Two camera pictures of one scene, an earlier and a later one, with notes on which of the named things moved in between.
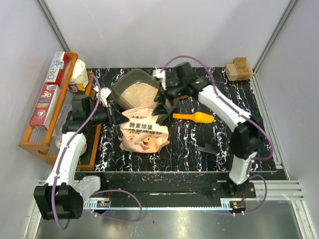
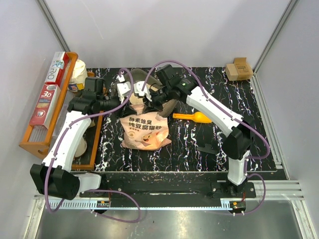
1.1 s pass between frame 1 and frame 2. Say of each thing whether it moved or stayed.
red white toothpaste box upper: stayed
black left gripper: moved
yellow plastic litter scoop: stayed
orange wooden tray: stayed
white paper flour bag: stayed
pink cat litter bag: moved
